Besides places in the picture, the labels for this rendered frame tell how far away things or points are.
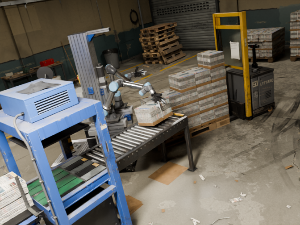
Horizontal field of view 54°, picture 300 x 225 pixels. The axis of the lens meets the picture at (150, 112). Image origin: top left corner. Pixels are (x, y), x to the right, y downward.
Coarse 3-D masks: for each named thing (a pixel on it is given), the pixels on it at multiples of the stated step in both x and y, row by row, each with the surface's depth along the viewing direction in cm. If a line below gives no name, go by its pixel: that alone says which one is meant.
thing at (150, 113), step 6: (138, 108) 368; (144, 108) 360; (150, 108) 354; (156, 108) 360; (138, 114) 370; (144, 114) 362; (150, 114) 354; (156, 114) 361; (138, 120) 376; (144, 120) 367; (150, 120) 358; (156, 120) 361
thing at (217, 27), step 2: (216, 26) 512; (218, 26) 507; (220, 26) 502; (222, 26) 497; (224, 26) 493; (226, 26) 488; (228, 26) 484; (230, 26) 479; (232, 26) 475; (234, 26) 470; (236, 26) 466; (238, 26) 462; (216, 28) 514; (218, 28) 508; (220, 28) 504; (222, 28) 498; (224, 28) 494; (226, 28) 489; (228, 28) 485; (230, 28) 480; (232, 28) 476; (234, 28) 471; (236, 28) 467; (238, 28) 463
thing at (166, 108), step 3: (165, 99) 375; (168, 99) 375; (150, 102) 384; (153, 102) 379; (159, 102) 368; (168, 102) 375; (162, 105) 368; (165, 105) 371; (168, 105) 375; (162, 108) 368; (165, 108) 371; (168, 108) 375; (162, 111) 369; (165, 111) 371; (168, 111) 375; (171, 111) 379; (165, 114) 371
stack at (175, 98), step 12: (168, 96) 456; (180, 96) 461; (192, 96) 471; (180, 108) 467; (192, 108) 476; (204, 108) 487; (192, 120) 482; (204, 120) 494; (192, 132) 489; (204, 132) 500
